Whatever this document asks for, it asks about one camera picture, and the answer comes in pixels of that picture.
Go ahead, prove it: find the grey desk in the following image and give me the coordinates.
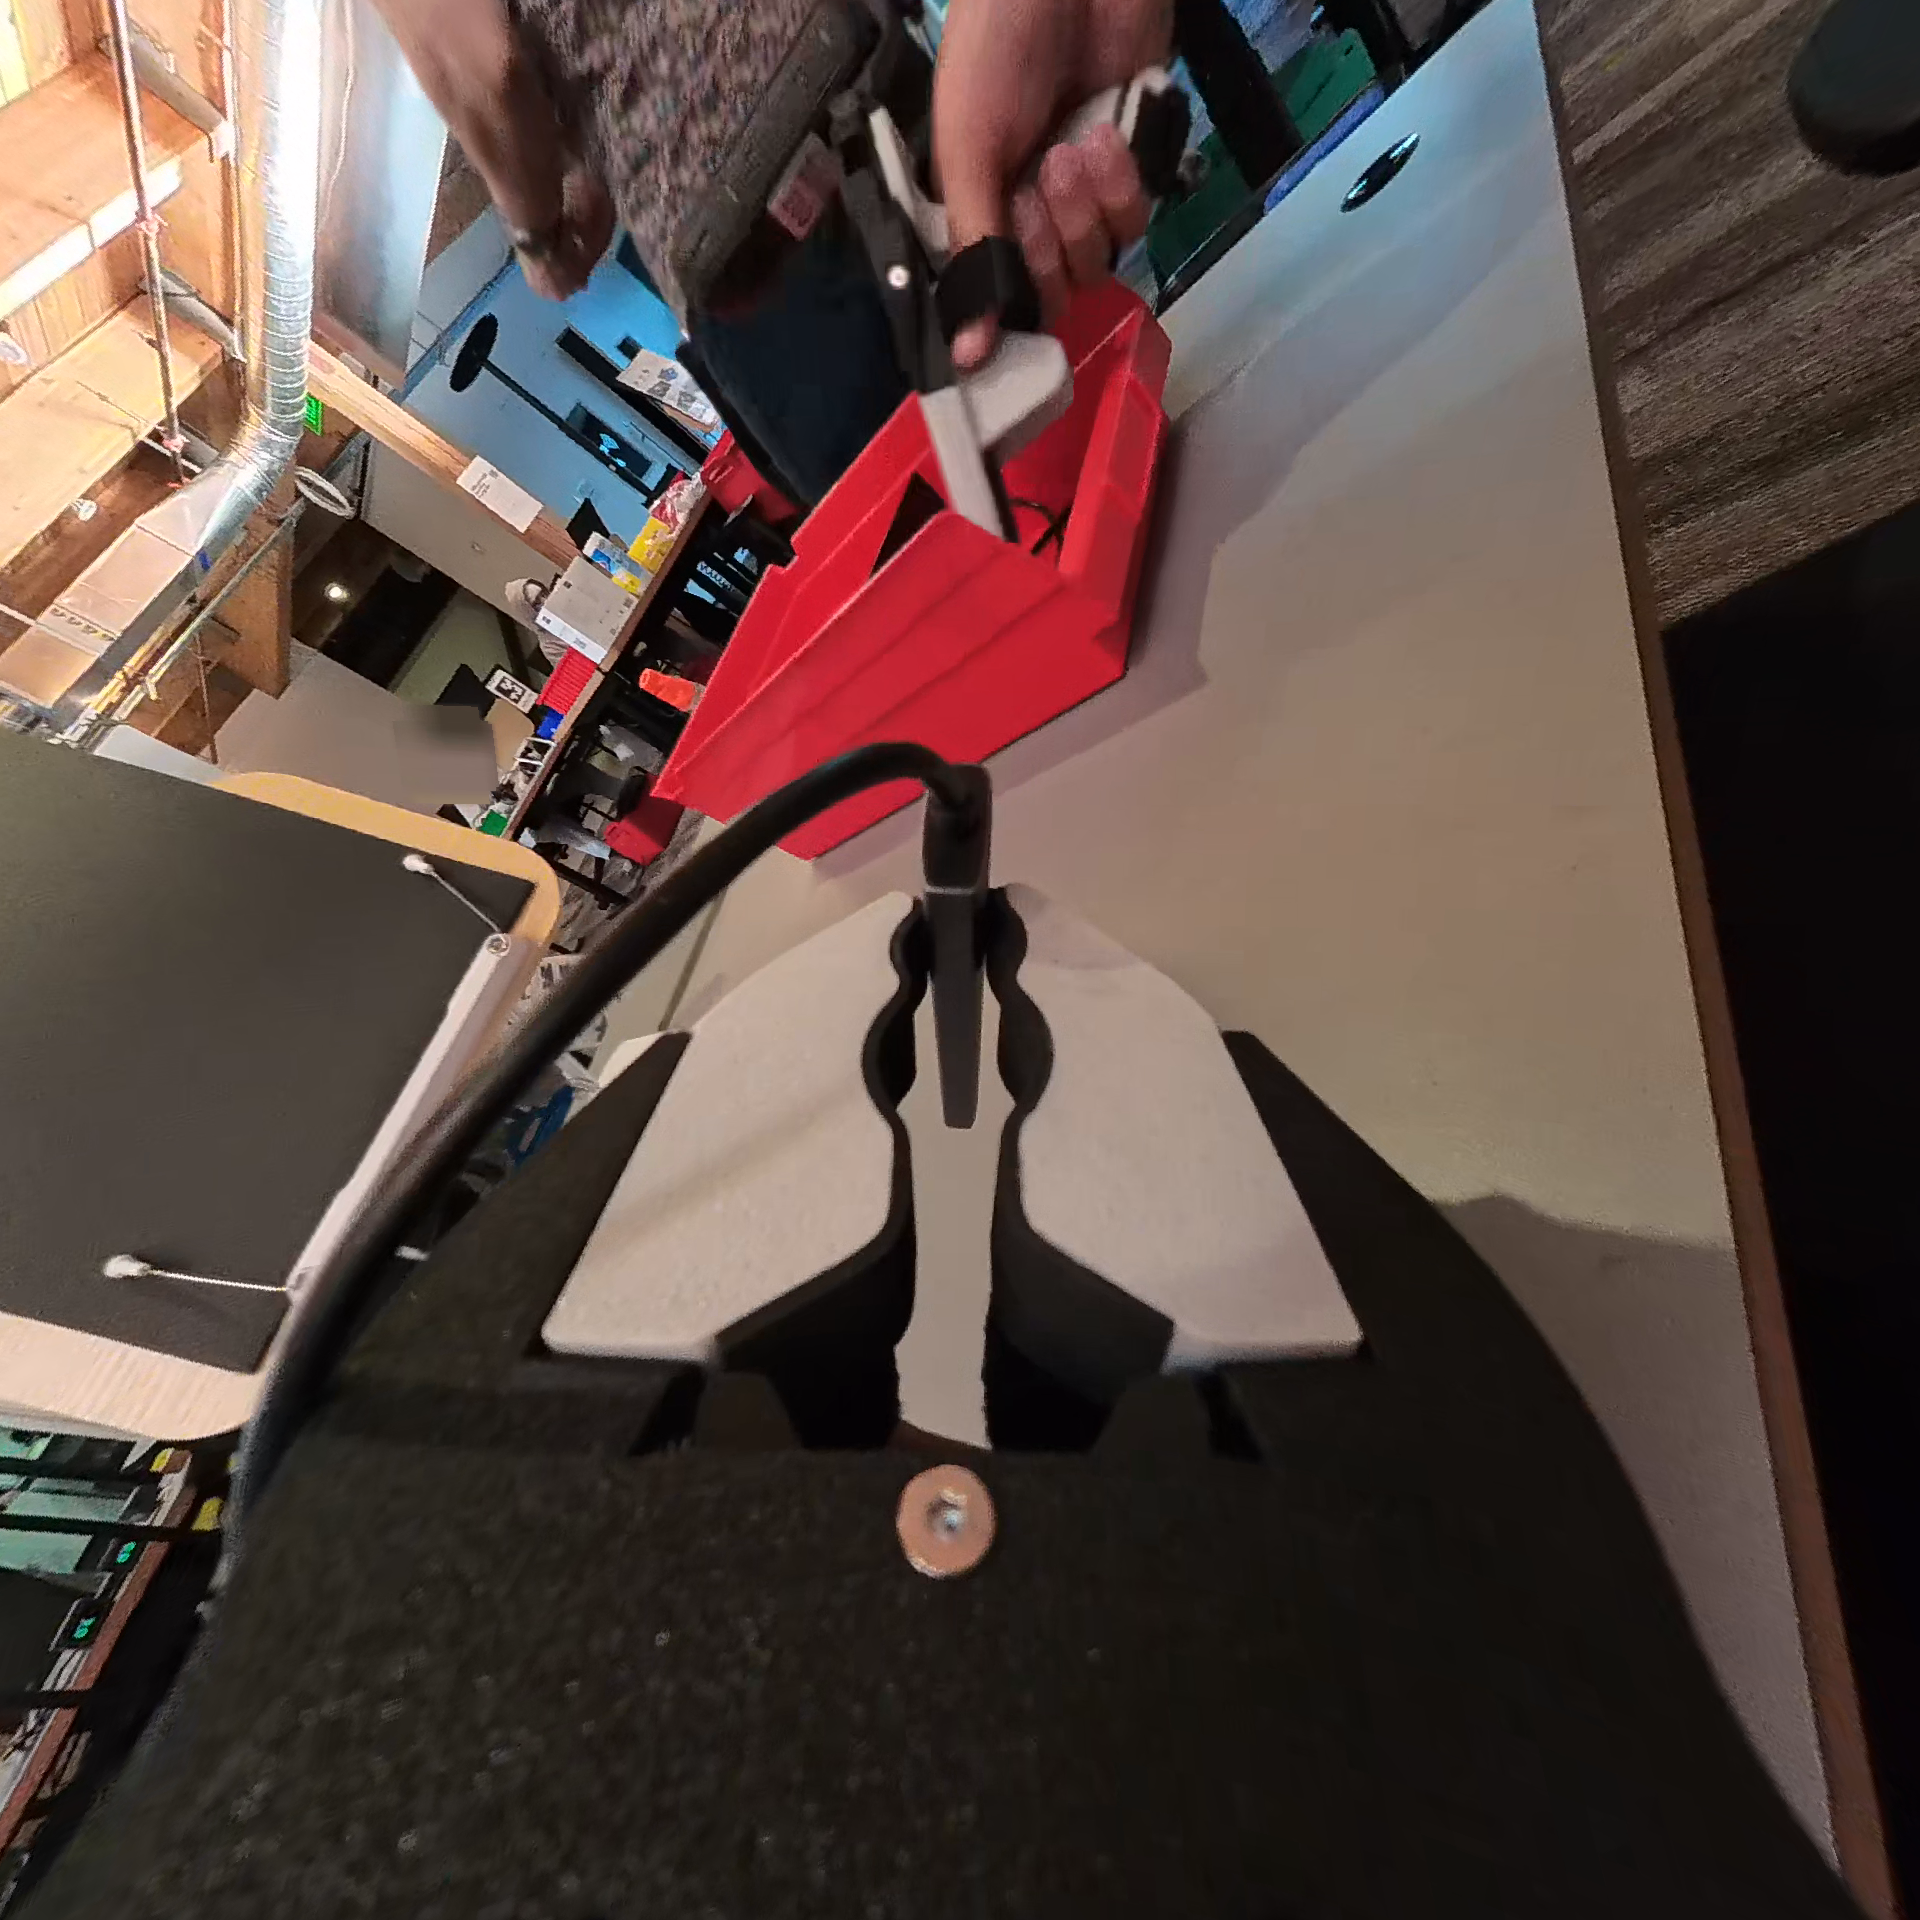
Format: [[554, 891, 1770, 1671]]
[[593, 0, 1899, 1920]]

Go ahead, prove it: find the white mounting bracket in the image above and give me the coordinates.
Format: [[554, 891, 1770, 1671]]
[[286, 930, 544, 1298]]

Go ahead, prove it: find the thick black braided cable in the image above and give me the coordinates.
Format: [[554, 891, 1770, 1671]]
[[225, 742, 1002, 1525]]

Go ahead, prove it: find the wooden board with black mat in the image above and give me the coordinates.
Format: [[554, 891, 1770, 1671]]
[[0, 732, 565, 1443]]

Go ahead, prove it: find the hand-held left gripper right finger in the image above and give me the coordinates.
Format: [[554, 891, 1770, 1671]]
[[987, 884, 1368, 1375]]

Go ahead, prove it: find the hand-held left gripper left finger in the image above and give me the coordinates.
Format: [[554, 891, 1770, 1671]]
[[539, 896, 922, 1373]]

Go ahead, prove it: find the red plastic bin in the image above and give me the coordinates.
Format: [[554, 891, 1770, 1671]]
[[653, 277, 1176, 862]]

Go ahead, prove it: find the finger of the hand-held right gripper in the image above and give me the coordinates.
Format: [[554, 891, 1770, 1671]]
[[922, 386, 1021, 544]]

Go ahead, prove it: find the person's right hand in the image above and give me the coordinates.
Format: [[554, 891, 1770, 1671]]
[[928, 0, 1187, 373]]

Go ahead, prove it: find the green bin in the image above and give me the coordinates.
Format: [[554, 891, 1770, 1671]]
[[1155, 29, 1384, 294]]

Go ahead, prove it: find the silver air duct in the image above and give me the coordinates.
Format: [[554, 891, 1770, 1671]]
[[38, 0, 326, 714]]

